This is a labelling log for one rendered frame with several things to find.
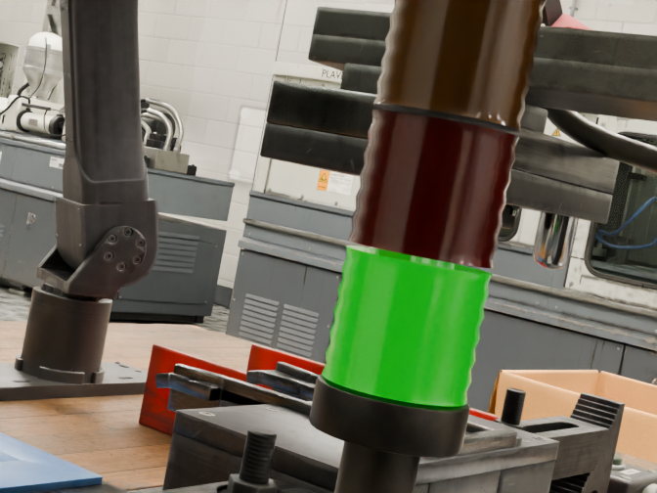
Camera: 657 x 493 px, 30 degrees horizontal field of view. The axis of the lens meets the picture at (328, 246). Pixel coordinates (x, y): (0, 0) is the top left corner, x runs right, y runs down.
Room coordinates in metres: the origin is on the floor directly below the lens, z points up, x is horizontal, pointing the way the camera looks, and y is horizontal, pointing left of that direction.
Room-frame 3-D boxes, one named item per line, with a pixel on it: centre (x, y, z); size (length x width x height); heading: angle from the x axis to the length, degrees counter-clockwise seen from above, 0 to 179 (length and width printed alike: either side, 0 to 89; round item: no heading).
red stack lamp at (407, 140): (0.31, -0.02, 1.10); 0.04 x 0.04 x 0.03
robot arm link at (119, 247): (0.97, 0.18, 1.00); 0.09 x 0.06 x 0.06; 31
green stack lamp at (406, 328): (0.31, -0.02, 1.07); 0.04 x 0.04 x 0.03
